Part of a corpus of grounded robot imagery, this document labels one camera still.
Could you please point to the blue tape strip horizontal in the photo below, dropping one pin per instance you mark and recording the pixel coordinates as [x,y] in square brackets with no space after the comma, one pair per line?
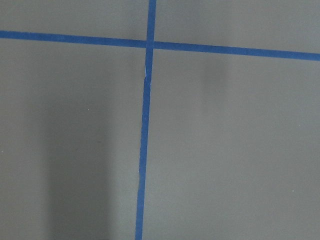
[158,45]

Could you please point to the blue tape strip vertical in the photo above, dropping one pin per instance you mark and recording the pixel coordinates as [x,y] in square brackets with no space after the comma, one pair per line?
[145,115]

